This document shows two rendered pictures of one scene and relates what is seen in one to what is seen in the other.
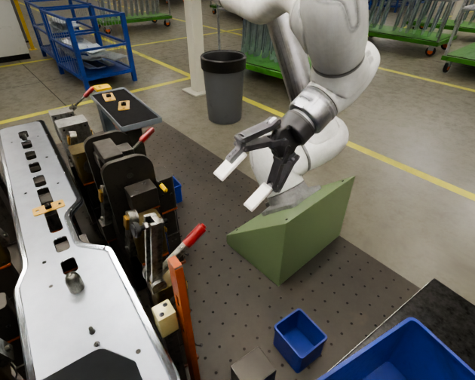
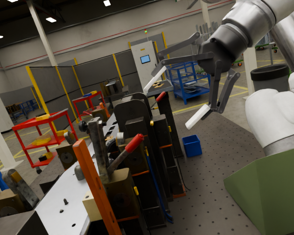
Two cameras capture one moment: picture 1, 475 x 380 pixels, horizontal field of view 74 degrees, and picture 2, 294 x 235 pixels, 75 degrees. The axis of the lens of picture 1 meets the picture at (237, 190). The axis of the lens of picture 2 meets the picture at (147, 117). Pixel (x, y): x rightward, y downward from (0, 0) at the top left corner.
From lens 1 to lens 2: 0.41 m
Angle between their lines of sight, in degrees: 42
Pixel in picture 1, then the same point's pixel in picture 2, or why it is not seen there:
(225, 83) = (270, 86)
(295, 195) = (291, 145)
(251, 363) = (10, 222)
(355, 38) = not seen: outside the picture
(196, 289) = (185, 217)
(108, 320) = (78, 199)
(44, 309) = (61, 185)
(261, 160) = (252, 112)
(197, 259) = (195, 195)
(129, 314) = not seen: hidden behind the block
